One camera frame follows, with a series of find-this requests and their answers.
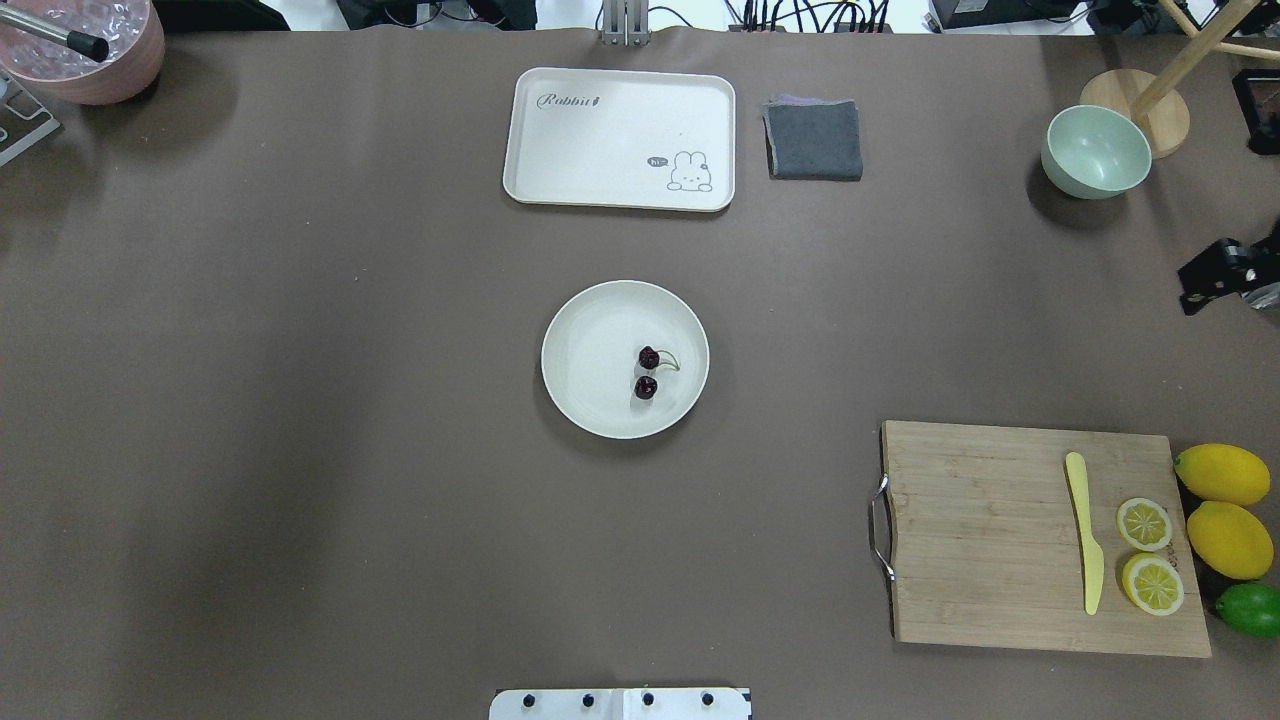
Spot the round cream plate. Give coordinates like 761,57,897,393
540,281,710,439

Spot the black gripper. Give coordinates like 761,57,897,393
1178,238,1257,316

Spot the yellow lemon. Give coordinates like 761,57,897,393
1172,443,1272,507
1187,500,1275,580

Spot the wooden cutting board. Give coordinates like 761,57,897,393
870,420,1211,659

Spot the yellow plastic knife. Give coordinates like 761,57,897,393
1064,451,1105,616

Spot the lemon half slice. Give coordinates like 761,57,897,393
1115,497,1174,553
1119,552,1185,618

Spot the mint green bowl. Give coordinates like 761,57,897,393
1039,105,1153,200

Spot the pink bowl with ice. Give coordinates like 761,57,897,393
1,1,165,105

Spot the green lime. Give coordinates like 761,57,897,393
1213,582,1279,638

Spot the dark red cherry pair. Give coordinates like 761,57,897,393
634,346,681,401

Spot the folded grey cloth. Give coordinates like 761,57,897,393
762,95,864,182

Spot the dark wooden box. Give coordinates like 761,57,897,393
1231,69,1279,156

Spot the wooden mug tree stand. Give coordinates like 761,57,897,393
1078,1,1277,159

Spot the cream rabbit tray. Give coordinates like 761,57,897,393
502,67,737,213

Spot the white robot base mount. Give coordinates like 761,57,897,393
488,687,753,719

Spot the aluminium frame post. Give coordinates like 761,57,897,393
599,0,652,47

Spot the white wire cup rack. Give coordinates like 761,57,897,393
0,70,61,167

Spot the metal scoop with black handle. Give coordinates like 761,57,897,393
1,3,110,63

